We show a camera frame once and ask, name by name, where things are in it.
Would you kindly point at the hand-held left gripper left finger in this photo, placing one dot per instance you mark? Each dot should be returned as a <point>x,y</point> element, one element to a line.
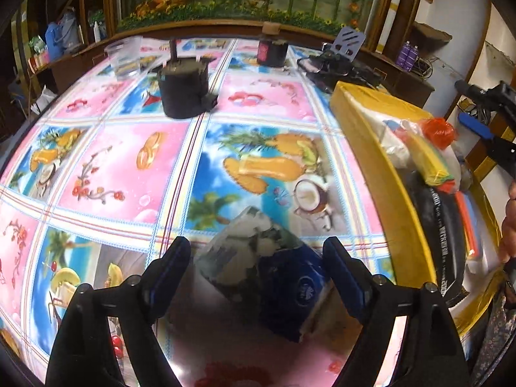
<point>169,276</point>

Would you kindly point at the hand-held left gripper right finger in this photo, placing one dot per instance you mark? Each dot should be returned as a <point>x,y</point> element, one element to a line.
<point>347,284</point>

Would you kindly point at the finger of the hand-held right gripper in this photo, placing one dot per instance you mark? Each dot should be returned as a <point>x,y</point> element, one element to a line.
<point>475,125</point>
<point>492,92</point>

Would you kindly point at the blue tissue pack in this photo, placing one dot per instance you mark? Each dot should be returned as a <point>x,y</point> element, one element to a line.
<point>282,286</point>

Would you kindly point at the yellow cardboard box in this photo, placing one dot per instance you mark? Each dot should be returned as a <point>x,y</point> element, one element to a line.
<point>363,137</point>

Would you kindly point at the person's right hand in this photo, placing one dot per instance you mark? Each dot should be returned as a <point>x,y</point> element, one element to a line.
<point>507,234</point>

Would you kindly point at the small red orange packet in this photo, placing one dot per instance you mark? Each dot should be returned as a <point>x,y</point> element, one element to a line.
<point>439,131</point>

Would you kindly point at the yellow multicoloured cloth pack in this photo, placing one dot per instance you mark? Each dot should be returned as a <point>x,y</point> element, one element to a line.
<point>433,161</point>

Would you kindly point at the purple spray can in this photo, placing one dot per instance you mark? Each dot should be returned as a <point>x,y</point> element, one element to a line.
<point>413,57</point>
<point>402,55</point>

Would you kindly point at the orange red strip pack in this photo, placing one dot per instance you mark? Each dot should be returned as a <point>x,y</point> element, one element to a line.
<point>469,225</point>

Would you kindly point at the black plastic pack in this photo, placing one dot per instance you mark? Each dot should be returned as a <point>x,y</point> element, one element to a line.
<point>435,229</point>

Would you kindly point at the fruit and flower printed tablecloth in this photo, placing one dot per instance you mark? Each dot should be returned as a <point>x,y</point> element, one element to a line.
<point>161,169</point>

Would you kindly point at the rolled white poster yellow bands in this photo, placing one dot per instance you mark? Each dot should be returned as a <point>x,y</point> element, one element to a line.
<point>393,8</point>

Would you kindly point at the black device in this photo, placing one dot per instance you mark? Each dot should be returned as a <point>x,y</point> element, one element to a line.
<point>354,73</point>

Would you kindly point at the blue phone stand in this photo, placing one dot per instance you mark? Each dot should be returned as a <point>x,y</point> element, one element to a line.
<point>349,42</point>

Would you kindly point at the floral patterned clothing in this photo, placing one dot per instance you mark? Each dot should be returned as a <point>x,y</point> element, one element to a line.
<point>496,330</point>

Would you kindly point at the black cylinder with knob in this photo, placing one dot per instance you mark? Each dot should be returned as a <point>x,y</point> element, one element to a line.
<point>183,88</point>

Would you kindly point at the dark jar with cork lid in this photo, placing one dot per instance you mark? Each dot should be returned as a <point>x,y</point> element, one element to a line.
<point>272,50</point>

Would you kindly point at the clear plastic cup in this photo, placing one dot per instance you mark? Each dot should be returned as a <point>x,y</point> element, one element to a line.
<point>125,58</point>

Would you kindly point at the blue plastic jug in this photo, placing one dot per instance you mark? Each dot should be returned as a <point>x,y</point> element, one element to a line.
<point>60,36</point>

